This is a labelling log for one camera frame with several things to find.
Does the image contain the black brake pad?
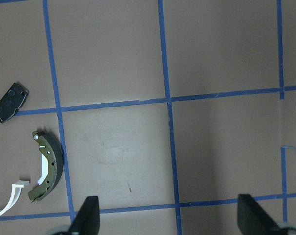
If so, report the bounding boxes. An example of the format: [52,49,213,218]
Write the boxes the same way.
[0,83,28,123]

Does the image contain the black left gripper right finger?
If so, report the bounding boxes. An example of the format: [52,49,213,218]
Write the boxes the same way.
[237,194,285,235]

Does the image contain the white curved plastic bracket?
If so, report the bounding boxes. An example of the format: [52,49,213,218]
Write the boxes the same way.
[0,180,30,216]

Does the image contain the olive brake shoe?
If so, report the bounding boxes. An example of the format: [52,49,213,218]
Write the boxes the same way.
[28,131,64,202]

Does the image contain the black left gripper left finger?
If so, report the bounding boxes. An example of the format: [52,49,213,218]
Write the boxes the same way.
[67,196,100,235]

